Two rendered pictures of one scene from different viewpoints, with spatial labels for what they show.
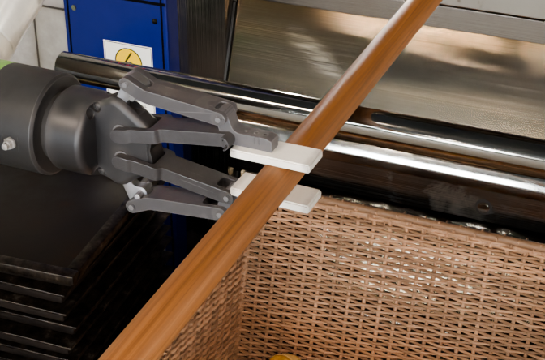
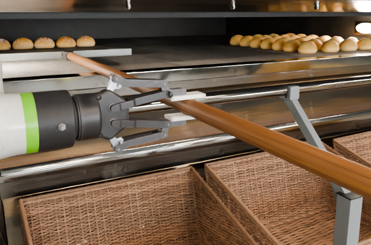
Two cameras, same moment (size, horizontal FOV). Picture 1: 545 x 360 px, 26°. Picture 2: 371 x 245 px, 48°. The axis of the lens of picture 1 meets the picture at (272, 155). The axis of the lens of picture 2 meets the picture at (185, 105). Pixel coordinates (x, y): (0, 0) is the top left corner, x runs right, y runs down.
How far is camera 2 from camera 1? 75 cm
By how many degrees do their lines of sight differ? 50
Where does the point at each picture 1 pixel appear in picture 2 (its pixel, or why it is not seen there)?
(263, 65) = not seen: hidden behind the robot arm
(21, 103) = (62, 102)
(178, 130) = (144, 96)
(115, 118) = (110, 100)
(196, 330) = not seen: outside the picture
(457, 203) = (114, 172)
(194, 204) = (152, 134)
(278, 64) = not seen: hidden behind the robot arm
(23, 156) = (69, 133)
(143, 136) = (128, 104)
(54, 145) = (86, 121)
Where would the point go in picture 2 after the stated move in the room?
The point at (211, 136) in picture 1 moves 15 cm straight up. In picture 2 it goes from (160, 94) to (159, 4)
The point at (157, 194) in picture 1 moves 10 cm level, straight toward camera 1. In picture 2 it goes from (129, 138) to (178, 148)
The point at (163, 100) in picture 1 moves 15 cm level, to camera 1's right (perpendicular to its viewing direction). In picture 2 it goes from (137, 81) to (192, 72)
